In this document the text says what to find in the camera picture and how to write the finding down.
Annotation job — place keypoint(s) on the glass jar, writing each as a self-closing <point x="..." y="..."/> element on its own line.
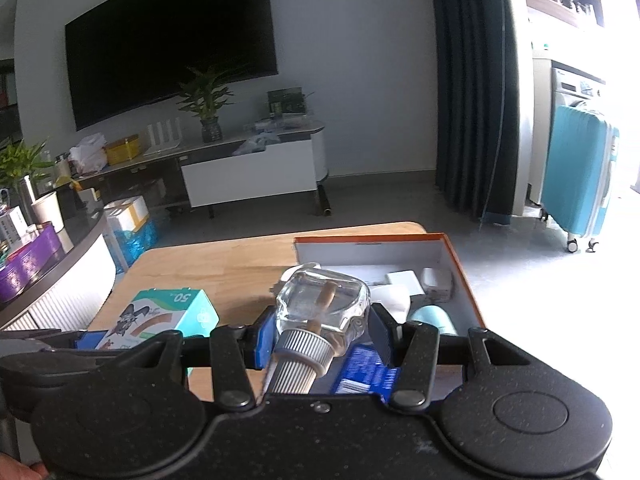
<point x="61" y="166"/>

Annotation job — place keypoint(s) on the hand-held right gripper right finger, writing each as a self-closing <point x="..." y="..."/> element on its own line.
<point x="382" y="335"/>

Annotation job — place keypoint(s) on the dark blue box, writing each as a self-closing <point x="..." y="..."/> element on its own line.
<point x="367" y="370"/>

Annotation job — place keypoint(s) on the purple box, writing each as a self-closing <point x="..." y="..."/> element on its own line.
<point x="27" y="265"/>

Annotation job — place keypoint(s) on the dark bookshelf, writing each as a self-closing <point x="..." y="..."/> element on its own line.
<point x="9" y="100"/>

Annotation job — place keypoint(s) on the blue water bottle pack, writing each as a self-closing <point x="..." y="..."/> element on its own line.
<point x="135" y="245"/>

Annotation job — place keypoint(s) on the white washing machine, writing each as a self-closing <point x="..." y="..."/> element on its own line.
<point x="575" y="85"/>

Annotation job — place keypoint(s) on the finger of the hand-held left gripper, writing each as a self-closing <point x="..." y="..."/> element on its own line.
<point x="92" y="340"/>

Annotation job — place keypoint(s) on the black wall television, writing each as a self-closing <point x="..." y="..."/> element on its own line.
<point x="170" y="35"/>

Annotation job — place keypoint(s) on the glass bottle with grey cap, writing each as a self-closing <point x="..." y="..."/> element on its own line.
<point x="320" y="310"/>

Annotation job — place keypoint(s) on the green plant in glass vase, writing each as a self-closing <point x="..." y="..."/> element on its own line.
<point x="205" y="100"/>

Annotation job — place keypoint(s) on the clear plastic bag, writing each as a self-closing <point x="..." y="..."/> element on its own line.
<point x="255" y="144"/>

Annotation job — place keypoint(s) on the white and grey television stand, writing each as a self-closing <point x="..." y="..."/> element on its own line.
<point x="250" y="170"/>

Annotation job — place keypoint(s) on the light blue toothpick holder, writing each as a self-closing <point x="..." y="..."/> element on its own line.
<point x="435" y="320"/>

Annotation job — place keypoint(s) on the white cube charger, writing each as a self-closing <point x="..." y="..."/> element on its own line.
<point x="404" y="282"/>

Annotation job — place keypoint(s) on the curved white counter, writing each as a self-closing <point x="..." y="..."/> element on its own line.
<point x="75" y="280"/>

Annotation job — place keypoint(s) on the steel thermos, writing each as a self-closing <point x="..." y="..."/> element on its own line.
<point x="27" y="195"/>

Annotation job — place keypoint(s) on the white and yellow box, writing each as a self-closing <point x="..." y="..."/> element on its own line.
<point x="126" y="212"/>

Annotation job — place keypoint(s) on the orange cardboard box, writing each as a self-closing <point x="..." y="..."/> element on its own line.
<point x="370" y="255"/>

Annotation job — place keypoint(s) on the leafy green plant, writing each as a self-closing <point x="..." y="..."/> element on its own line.
<point x="22" y="162"/>

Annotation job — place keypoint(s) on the light blue suitcase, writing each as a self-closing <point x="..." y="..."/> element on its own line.
<point x="577" y="175"/>

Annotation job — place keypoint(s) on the dark green curtain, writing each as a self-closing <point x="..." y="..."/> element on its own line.
<point x="470" y="85"/>

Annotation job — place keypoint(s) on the person's left hand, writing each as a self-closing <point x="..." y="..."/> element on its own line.
<point x="20" y="472"/>

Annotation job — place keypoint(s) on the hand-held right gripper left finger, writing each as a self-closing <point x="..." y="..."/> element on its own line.
<point x="265" y="340"/>

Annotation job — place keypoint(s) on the white charger box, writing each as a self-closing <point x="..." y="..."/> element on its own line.
<point x="392" y="302"/>

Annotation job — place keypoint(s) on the white router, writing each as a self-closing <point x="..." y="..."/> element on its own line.
<point x="162" y="135"/>

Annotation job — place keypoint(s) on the white paper box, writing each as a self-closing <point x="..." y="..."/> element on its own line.
<point x="12" y="225"/>

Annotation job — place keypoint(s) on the white paper cup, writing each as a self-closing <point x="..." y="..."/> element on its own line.
<point x="47" y="212"/>

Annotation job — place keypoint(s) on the teal printed box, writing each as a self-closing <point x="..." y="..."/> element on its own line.
<point x="170" y="310"/>

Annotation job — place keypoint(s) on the green picture box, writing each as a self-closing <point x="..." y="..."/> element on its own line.
<point x="286" y="101"/>

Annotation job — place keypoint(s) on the white plastic bag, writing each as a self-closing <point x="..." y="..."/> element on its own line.
<point x="89" y="155"/>

